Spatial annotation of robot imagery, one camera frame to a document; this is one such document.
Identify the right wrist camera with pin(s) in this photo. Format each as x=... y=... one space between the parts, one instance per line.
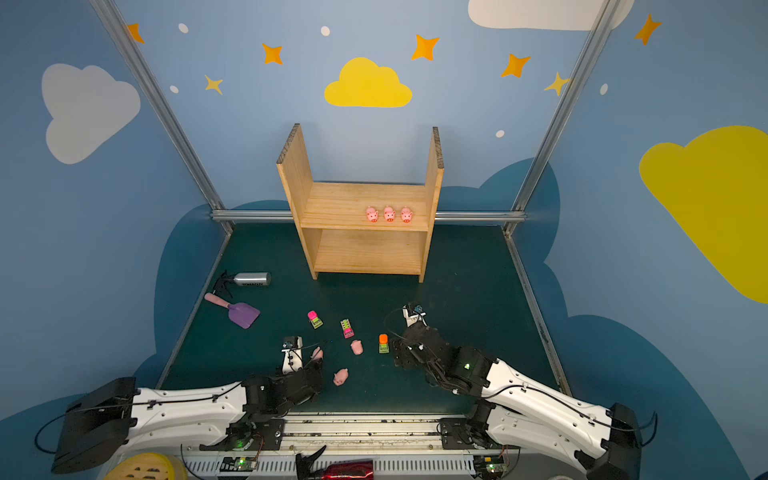
x=413 y=313

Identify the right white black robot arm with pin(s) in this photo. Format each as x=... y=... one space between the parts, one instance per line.
x=513 y=410

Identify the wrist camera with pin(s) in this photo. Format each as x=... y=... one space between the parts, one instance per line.
x=413 y=313
x=292 y=347

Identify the left green circuit board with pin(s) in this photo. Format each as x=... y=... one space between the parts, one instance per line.
x=240 y=464

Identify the green circuit board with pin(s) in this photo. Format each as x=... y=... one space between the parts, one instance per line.
x=489 y=468
x=240 y=464

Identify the pink striped toy truck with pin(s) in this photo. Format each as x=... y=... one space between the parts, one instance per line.
x=347 y=329

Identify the purple pink toy shovel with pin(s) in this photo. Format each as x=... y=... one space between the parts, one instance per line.
x=242 y=314

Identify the right green circuit board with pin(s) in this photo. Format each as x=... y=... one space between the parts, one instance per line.
x=489 y=468

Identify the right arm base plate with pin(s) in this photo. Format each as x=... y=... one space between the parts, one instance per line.
x=461 y=434

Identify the silver spray bottle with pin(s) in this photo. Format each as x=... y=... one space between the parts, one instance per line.
x=225 y=280

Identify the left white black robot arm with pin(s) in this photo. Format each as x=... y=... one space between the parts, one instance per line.
x=120 y=417

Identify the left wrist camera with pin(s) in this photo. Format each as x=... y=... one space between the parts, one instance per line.
x=292 y=347

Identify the pink green toy truck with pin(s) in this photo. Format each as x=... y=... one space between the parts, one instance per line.
x=314 y=319

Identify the red black clamp tool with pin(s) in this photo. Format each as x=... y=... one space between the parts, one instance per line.
x=355 y=470

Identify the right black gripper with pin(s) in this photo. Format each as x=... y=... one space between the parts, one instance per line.
x=411 y=346

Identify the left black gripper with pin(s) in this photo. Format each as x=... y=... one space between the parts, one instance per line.
x=309 y=372

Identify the yellow plastic basket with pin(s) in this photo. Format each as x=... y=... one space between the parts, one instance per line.
x=148 y=466

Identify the orange green toy car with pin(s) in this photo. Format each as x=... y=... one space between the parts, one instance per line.
x=383 y=344

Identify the wooden two-tier shelf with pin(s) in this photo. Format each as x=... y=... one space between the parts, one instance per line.
x=331 y=221

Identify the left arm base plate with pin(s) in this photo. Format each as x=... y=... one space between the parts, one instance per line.
x=250 y=436

